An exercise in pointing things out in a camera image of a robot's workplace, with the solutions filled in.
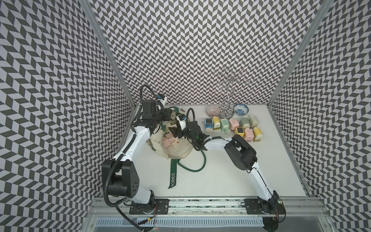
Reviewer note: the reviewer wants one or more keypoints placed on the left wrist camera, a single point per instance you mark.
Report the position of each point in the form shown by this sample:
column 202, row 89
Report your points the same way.
column 154, row 105

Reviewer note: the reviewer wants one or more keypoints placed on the pink ceramic bowl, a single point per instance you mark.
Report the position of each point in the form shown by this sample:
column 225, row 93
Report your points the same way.
column 212, row 111

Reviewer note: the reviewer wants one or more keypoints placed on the cream tote bag green handles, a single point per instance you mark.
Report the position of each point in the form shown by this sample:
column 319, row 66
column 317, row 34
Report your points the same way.
column 173, row 153

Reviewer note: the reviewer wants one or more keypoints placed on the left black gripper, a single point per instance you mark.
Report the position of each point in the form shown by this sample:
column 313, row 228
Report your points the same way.
column 167, row 112

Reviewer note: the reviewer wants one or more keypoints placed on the blue pencil sharpener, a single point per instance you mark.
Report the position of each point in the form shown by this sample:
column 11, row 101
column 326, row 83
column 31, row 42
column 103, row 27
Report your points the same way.
column 209, row 125

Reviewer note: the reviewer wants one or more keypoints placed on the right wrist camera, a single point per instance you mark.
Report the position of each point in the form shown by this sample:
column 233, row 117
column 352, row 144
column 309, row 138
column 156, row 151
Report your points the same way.
column 181, row 121

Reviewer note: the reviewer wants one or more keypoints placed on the yellow black-top pencil sharpener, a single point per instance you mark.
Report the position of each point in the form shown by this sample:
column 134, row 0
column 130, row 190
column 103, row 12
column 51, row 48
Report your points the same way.
column 239, row 131

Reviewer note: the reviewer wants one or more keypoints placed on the clear glass mug tree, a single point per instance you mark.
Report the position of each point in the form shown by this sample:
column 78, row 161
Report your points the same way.
column 227, row 80

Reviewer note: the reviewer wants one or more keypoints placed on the cream pencil sharpener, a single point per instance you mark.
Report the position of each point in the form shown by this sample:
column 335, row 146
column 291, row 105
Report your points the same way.
column 253, row 120

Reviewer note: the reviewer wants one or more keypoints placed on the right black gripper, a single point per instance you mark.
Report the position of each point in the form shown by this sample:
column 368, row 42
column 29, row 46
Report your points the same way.
column 178, row 131

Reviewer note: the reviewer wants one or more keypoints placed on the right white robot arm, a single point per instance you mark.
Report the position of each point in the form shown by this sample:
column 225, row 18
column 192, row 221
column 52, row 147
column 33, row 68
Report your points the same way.
column 243, row 156

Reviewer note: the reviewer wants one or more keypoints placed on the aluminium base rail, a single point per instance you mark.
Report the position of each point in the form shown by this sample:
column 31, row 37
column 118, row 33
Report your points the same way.
column 302, row 214

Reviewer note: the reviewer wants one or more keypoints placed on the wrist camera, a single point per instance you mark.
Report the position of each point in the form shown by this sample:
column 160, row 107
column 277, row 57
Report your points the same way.
column 181, row 121
column 154, row 105

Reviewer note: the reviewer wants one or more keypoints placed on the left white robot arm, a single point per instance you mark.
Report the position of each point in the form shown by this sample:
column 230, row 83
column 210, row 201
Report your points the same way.
column 119, row 175

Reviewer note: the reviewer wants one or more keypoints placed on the blue white ceramic bowl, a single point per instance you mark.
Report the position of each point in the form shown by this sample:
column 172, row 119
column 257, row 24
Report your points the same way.
column 240, row 109

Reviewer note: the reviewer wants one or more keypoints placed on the pink pencil sharpener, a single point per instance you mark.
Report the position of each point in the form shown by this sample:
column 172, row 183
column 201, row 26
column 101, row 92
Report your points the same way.
column 169, row 140
column 233, row 124
column 248, row 135

